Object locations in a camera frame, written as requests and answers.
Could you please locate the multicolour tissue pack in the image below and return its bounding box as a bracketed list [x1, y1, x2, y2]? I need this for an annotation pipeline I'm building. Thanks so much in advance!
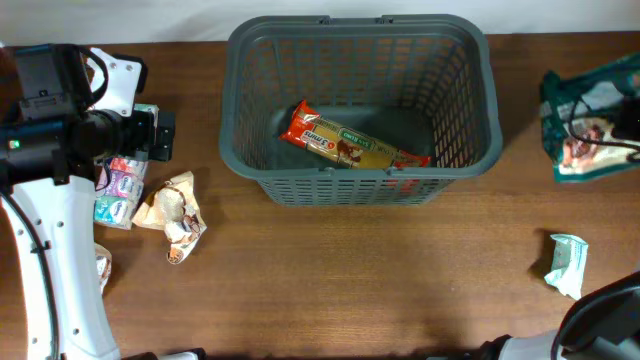
[94, 157, 148, 230]

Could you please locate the green coffee bean bag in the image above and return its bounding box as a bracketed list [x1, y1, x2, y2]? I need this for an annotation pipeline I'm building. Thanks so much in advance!
[540, 54, 639, 183]

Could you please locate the light teal small packet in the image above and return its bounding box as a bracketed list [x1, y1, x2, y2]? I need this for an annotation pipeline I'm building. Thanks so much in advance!
[544, 234, 589, 300]

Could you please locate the orange spaghetti packet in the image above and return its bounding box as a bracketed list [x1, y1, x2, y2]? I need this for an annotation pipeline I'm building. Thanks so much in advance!
[279, 100, 431, 169]

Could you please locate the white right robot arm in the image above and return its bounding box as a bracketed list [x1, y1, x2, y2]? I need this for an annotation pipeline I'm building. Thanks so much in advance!
[469, 97, 639, 359]

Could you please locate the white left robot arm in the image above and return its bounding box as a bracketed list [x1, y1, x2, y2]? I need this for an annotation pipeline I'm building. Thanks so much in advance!
[1, 44, 175, 359]

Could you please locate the beige crumpled snack bag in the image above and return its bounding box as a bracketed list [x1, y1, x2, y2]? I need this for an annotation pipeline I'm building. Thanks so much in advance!
[132, 171, 207, 265]

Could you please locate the brown white snack pouch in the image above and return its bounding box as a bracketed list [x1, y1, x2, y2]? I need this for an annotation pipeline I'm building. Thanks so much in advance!
[95, 243, 112, 292]

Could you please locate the grey plastic basket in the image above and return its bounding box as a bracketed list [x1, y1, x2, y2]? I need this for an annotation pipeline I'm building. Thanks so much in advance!
[219, 14, 503, 206]

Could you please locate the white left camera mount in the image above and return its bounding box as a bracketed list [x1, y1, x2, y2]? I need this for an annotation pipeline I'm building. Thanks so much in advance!
[87, 47, 147, 117]

